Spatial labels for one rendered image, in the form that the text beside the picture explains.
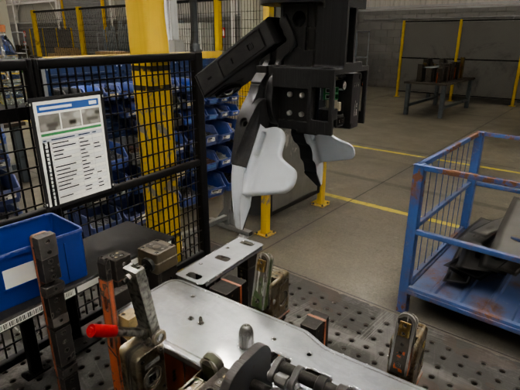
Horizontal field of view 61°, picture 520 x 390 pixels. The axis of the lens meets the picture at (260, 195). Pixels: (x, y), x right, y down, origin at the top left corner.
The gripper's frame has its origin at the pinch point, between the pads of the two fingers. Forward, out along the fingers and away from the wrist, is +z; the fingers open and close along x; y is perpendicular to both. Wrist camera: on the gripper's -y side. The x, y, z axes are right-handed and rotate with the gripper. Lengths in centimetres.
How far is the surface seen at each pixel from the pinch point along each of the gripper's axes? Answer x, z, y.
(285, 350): 28, 44, -15
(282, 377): 4.8, 26.4, -1.8
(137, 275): 8.0, 23.1, -33.8
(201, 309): 29, 44, -39
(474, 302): 214, 127, 0
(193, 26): 87, -19, -91
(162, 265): 36, 42, -59
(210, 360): 7.8, 33.4, -17.4
